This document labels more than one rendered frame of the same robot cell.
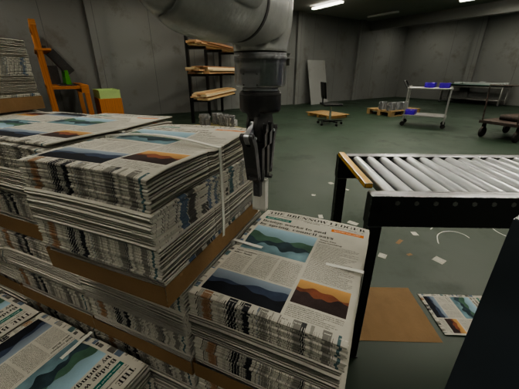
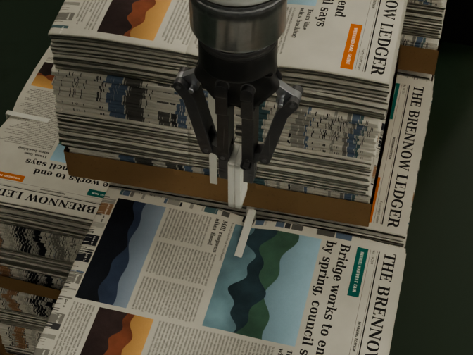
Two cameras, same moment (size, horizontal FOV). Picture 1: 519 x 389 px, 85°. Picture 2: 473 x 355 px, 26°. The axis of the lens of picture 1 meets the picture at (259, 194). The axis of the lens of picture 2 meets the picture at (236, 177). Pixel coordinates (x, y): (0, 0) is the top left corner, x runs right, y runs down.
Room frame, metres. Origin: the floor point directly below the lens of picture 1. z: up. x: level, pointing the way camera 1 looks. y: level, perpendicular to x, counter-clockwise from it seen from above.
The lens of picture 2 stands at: (0.41, -0.74, 1.77)
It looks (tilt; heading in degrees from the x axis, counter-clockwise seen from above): 47 degrees down; 80
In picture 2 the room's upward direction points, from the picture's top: straight up
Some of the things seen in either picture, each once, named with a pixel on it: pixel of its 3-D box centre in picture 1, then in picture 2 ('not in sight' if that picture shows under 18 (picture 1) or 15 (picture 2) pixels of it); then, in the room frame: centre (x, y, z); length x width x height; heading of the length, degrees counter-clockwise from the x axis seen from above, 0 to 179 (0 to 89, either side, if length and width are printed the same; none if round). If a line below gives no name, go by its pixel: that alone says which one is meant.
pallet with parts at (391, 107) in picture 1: (393, 106); not in sight; (8.92, -4.07, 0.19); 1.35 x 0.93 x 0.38; 122
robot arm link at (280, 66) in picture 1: (260, 72); (238, 4); (0.54, 0.00, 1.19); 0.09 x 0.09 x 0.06
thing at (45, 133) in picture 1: (83, 124); not in sight; (0.75, 0.46, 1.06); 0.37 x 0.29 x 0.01; 157
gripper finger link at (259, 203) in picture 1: (259, 194); (234, 176); (0.53, 0.00, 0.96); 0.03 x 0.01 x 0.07; 66
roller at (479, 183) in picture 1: (463, 177); not in sight; (1.15, -0.87, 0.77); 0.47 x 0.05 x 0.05; 178
